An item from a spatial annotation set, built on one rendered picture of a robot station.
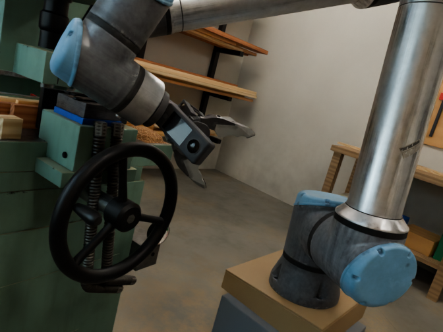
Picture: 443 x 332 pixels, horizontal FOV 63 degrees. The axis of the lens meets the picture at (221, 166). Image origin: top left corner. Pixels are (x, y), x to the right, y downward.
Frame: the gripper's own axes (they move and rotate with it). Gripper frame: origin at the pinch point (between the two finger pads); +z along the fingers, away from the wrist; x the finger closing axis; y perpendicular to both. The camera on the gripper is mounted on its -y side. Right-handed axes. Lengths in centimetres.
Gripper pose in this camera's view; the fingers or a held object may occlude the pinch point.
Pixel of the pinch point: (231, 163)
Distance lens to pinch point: 72.6
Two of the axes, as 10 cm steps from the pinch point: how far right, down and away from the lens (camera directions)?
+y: -3.1, -5.4, 7.9
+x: -6.6, 7.2, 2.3
